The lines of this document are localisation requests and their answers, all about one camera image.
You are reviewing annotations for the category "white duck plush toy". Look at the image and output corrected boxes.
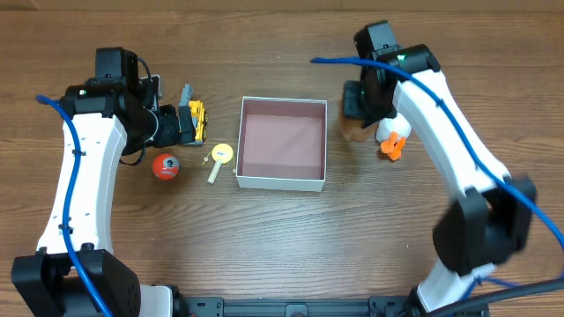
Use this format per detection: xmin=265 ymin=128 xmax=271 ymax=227
xmin=375 ymin=113 xmax=412 ymax=161

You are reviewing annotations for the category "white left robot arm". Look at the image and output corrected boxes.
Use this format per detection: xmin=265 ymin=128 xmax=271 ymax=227
xmin=11 ymin=47 xmax=208 ymax=317

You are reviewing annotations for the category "black thick cable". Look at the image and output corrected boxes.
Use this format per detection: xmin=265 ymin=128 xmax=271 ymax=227
xmin=429 ymin=278 xmax=564 ymax=317

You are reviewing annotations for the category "wooden pellet drum toy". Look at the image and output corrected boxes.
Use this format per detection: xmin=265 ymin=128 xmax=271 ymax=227
xmin=202 ymin=143 xmax=236 ymax=184

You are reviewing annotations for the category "yellow toy truck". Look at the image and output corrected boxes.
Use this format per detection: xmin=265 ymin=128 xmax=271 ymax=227
xmin=178 ymin=85 xmax=209 ymax=146

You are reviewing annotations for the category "brown plush toy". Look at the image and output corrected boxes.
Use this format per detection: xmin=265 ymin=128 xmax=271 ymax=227
xmin=338 ymin=100 xmax=378 ymax=142

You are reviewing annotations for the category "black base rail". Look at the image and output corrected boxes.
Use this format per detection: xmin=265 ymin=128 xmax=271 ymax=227
xmin=175 ymin=296 xmax=490 ymax=317

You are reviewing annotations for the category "white cardboard box pink inside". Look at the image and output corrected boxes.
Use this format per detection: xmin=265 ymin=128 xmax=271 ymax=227
xmin=235 ymin=96 xmax=328 ymax=192

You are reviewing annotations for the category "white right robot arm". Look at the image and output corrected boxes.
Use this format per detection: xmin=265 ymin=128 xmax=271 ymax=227
xmin=340 ymin=21 xmax=537 ymax=316

